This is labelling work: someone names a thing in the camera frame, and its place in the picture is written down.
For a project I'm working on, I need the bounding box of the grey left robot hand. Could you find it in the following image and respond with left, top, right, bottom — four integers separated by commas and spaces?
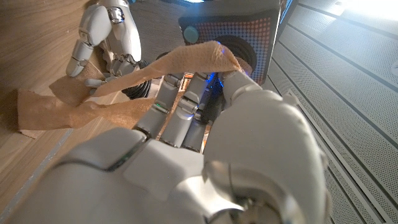
65, 0, 142, 96

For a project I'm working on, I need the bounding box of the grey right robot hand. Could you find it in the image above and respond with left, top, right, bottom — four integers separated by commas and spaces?
6, 70, 330, 224

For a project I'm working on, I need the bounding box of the black joystick-shaped speaker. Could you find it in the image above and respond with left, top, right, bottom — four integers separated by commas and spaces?
178, 7, 282, 85

